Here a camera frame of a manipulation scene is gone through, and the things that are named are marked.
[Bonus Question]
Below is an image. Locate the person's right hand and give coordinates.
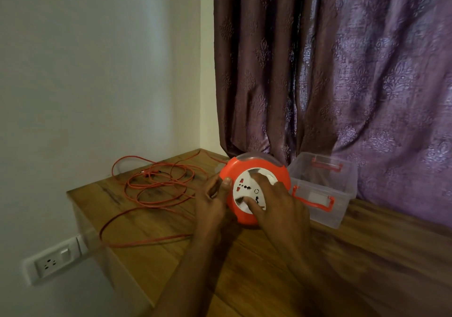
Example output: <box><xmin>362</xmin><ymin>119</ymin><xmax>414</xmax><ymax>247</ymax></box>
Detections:
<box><xmin>243</xmin><ymin>172</ymin><xmax>311</xmax><ymax>257</ymax></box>

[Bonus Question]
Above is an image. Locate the orange extension cord reel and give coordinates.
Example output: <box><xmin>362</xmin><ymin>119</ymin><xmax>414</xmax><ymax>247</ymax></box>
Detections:
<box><xmin>218</xmin><ymin>152</ymin><xmax>292</xmax><ymax>226</ymax></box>

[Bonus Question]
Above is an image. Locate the white wall socket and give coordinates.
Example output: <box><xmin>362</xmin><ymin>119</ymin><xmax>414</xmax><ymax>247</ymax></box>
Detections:
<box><xmin>23</xmin><ymin>235</ymin><xmax>89</xmax><ymax>286</ymax></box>

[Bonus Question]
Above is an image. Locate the clear plastic box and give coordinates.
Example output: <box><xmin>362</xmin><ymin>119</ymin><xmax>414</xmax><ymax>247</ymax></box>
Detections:
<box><xmin>286</xmin><ymin>152</ymin><xmax>359</xmax><ymax>230</ymax></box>

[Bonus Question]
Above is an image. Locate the person's left forearm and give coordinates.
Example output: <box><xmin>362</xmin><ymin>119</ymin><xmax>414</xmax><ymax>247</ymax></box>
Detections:
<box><xmin>152</xmin><ymin>234</ymin><xmax>223</xmax><ymax>317</ymax></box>

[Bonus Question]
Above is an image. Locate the purple patterned curtain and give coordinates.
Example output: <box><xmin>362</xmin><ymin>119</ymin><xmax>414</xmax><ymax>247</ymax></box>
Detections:
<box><xmin>213</xmin><ymin>0</ymin><xmax>452</xmax><ymax>229</ymax></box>

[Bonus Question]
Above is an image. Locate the person's right forearm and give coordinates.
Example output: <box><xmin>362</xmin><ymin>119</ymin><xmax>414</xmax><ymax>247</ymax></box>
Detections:
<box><xmin>282</xmin><ymin>248</ymin><xmax>386</xmax><ymax>317</ymax></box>

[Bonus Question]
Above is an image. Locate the orange power cord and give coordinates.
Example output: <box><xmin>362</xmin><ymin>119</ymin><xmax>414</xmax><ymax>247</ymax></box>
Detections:
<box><xmin>98</xmin><ymin>149</ymin><xmax>228</xmax><ymax>249</ymax></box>

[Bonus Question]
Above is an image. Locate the person's left hand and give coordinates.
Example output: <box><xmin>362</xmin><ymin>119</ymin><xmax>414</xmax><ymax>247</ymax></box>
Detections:
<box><xmin>193</xmin><ymin>174</ymin><xmax>234</xmax><ymax>238</ymax></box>

